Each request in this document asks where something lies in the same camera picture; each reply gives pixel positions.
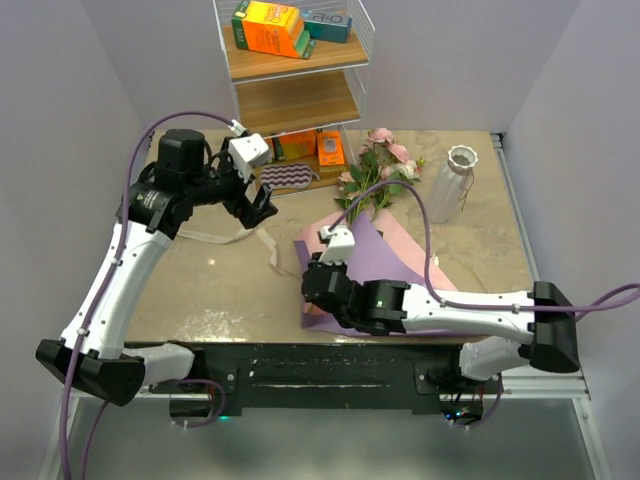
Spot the purple wavy pad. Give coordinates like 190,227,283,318
259,162,320,190

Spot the teal box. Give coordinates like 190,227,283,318
301,10,352,44

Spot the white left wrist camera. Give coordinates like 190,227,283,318
228,134,271,183

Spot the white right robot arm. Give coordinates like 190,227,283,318
301,256,580,393

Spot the orange blister pack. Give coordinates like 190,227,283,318
316,131,345,168

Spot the beige printed ribbon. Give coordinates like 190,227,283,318
178,227,301,279

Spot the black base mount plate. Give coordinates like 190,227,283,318
122,341,506,417

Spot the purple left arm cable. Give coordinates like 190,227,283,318
58,110,246,480

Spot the purple wrapping paper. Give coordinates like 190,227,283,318
292,209,481,336

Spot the white ribbed ceramic vase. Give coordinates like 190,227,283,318
426,145,478,224

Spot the orange box on shelf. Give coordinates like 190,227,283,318
271,130,316,161

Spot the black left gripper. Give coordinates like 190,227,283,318
187,138,278,227

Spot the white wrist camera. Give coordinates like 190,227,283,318
318,224,355,265
228,134,271,183

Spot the pink flower bunch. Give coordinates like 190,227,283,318
334,128,425,210

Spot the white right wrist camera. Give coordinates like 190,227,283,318
318,224,355,265

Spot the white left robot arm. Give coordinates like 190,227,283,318
35,129,277,406

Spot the white wire wooden shelf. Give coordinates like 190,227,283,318
213,1,375,195

